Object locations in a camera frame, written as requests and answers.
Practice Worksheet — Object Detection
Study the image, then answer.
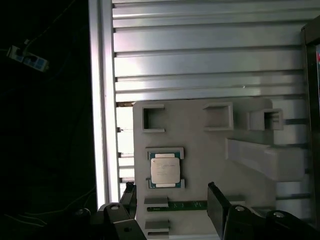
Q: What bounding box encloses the white power strip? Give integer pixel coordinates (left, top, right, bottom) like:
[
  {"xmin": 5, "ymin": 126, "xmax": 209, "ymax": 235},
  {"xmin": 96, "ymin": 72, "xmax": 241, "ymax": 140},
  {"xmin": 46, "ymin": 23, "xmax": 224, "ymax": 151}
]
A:
[{"xmin": 6, "ymin": 44, "xmax": 50, "ymax": 73}]

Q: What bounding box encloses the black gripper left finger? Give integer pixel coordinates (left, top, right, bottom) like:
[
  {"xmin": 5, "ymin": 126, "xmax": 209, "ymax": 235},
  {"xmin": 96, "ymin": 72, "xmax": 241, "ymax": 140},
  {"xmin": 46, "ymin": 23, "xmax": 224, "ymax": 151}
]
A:
[{"xmin": 71, "ymin": 182, "xmax": 146, "ymax": 240}]

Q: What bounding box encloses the open black PC case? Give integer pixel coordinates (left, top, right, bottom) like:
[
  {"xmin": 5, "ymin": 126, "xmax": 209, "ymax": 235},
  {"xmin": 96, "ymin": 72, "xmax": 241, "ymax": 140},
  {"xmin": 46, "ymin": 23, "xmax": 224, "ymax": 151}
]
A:
[{"xmin": 301, "ymin": 17, "xmax": 320, "ymax": 226}]

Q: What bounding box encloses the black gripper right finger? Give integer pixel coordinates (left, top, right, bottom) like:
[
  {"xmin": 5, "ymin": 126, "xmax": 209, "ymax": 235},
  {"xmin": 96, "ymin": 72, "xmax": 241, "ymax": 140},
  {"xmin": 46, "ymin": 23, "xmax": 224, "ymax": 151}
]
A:
[{"xmin": 207, "ymin": 182, "xmax": 313, "ymax": 240}]

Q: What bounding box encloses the grey plastic parts rack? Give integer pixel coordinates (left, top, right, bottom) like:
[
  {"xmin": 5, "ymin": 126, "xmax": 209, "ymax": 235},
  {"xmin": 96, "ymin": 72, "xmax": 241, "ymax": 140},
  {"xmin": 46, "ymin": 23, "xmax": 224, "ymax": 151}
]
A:
[{"xmin": 132, "ymin": 98, "xmax": 308, "ymax": 240}]

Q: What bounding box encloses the green RAM stick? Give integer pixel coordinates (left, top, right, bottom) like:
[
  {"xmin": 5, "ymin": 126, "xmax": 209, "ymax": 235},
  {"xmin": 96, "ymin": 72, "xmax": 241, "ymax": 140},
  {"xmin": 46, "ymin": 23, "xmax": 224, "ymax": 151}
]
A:
[{"xmin": 149, "ymin": 201, "xmax": 208, "ymax": 213}]

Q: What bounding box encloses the silver CPU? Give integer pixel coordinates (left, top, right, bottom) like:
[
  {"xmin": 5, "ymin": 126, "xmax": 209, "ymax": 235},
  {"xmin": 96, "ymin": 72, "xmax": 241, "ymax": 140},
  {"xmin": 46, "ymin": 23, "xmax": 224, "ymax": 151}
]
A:
[{"xmin": 149, "ymin": 152, "xmax": 182, "ymax": 189}]

